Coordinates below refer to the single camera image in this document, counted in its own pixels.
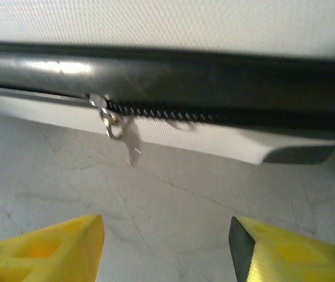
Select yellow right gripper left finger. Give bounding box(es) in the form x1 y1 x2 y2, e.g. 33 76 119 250
0 214 105 282

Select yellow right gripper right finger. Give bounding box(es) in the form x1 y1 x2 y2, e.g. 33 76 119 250
229 216 335 282

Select silver zipper pull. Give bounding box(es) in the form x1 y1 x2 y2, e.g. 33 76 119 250
88 93 143 167

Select white hard-shell suitcase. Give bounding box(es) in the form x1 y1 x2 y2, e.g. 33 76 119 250
0 0 335 180

